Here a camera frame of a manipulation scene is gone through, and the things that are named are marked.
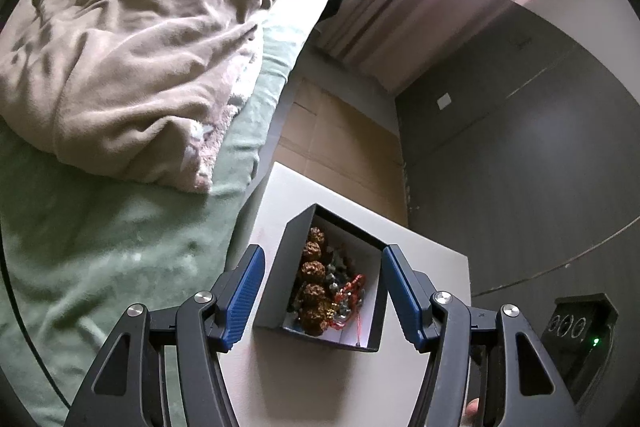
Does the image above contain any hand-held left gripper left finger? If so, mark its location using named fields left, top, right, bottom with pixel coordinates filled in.
left=65, top=244, right=266, bottom=427

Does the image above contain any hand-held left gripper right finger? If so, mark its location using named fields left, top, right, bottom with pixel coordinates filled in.
left=382, top=244, right=583, bottom=427

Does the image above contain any white box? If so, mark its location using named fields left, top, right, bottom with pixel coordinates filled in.
left=252, top=203, right=389, bottom=353

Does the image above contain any brown bead bracelet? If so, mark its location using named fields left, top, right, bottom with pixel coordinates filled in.
left=294, top=227, right=339, bottom=336

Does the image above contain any green bed sheet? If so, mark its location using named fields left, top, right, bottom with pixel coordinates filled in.
left=0, top=0, right=331, bottom=414

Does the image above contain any cardboard sheet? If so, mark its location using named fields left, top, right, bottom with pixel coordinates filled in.
left=271, top=76, right=409, bottom=226

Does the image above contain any beige blanket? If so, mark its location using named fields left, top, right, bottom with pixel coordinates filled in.
left=0, top=0, right=292, bottom=194

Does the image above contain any red string bracelet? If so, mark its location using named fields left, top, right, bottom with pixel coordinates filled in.
left=331, top=273, right=369, bottom=349

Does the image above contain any grey-green bead bracelet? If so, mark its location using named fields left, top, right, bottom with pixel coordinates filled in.
left=324, top=248, right=362, bottom=294

